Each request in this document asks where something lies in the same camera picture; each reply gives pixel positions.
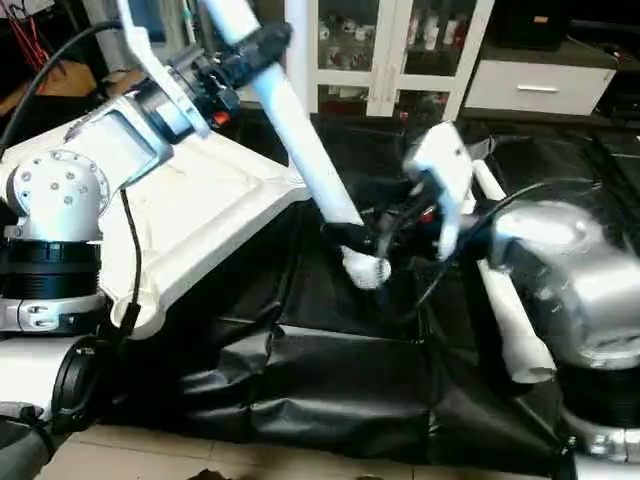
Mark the white plastic table leg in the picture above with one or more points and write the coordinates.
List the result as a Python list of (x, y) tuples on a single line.
[(300, 140), (515, 320)]

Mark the white plastic table top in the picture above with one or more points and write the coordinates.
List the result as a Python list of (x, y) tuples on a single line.
[(200, 210)]

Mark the white glass-door cabinet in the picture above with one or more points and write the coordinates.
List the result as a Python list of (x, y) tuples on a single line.
[(390, 50)]

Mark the black mat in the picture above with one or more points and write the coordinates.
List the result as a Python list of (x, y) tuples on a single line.
[(330, 370)]

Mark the white drawer unit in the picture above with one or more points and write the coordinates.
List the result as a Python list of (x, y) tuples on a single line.
[(540, 88)]

